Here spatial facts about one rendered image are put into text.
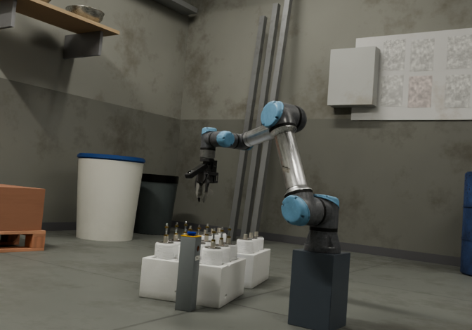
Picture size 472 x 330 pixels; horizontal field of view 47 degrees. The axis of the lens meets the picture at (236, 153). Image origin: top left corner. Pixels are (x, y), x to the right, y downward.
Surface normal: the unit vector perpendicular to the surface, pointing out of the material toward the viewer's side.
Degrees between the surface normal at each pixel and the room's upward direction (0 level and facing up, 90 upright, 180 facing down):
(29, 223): 90
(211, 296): 90
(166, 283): 90
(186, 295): 90
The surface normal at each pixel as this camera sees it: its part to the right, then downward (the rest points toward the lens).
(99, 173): -0.11, 0.00
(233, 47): -0.54, -0.10
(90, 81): 0.84, 0.03
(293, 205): -0.72, 0.02
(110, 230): 0.39, 0.04
